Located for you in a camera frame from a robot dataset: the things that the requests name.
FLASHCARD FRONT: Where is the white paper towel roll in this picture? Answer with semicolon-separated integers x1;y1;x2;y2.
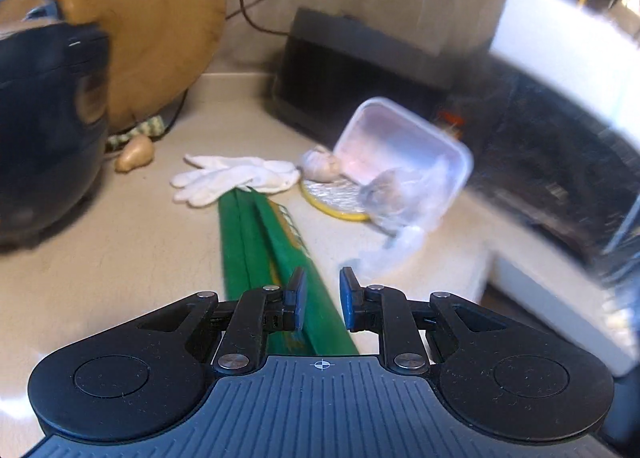
487;0;640;133

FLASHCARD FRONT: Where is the black film-wrapped appliance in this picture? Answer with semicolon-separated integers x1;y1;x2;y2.
440;68;640;283

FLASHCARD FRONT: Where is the striped green cloth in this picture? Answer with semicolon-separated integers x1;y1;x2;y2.
105;115;168;153

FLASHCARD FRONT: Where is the garlic bulb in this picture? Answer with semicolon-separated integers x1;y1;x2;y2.
299;147;346;183

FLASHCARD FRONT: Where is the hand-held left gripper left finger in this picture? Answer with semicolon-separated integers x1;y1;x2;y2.
135;268;308;378

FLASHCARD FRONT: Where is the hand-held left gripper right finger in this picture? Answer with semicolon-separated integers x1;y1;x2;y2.
339;267;506;378

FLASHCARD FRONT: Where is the clear plastic food container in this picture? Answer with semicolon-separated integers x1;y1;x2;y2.
332;96;475;229

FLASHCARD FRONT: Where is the yellow-rimmed round plate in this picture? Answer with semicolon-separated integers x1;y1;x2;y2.
300;177;382;223

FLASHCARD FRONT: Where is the black rice cooker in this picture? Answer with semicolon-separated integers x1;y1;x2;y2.
272;8;461;136

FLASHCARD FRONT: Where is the round wooden cutting board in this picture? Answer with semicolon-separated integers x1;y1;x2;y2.
15;0;228;136

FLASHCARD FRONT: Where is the white cotton glove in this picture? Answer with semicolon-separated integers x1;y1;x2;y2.
170;154;301;207

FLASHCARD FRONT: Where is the dark round pot with handle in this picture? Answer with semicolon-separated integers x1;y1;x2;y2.
0;0;111;249

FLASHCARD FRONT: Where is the green paper package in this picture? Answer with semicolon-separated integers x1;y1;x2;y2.
217;189;361;356

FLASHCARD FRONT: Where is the clear plastic bag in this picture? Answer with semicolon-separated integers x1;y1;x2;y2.
356;158;451;279

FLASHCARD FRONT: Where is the ginger root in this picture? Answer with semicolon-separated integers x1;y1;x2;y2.
114;134;155;173

